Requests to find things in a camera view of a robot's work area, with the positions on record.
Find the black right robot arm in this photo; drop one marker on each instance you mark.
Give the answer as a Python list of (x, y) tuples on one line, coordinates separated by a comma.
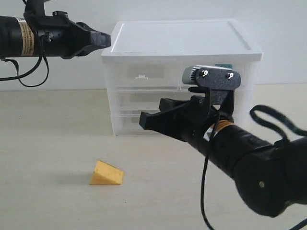
[(269, 177)]

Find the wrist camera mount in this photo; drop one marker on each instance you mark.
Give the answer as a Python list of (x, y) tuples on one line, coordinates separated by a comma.
[(223, 98), (34, 7)]

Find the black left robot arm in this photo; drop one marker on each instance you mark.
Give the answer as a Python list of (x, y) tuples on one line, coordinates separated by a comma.
[(19, 38)]

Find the middle wide clear drawer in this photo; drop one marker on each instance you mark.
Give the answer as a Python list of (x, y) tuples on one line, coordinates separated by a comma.
[(129, 102)]

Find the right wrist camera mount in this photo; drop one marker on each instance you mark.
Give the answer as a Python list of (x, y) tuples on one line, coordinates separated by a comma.
[(223, 98)]

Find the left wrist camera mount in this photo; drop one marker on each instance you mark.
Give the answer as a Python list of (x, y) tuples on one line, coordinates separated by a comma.
[(34, 7)]

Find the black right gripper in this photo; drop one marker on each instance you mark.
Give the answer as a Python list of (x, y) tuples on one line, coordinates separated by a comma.
[(189, 120)]

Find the white capped blue bottle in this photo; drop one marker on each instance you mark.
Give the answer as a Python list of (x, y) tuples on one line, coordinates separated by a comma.
[(228, 66)]

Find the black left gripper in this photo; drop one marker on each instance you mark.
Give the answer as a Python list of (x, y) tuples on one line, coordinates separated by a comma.
[(67, 39)]

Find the white plastic drawer cabinet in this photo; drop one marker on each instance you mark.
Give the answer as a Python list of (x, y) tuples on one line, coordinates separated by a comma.
[(183, 44)]

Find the yellow cheese wedge sponge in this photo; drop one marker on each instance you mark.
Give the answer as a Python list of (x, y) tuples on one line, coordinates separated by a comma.
[(106, 174)]

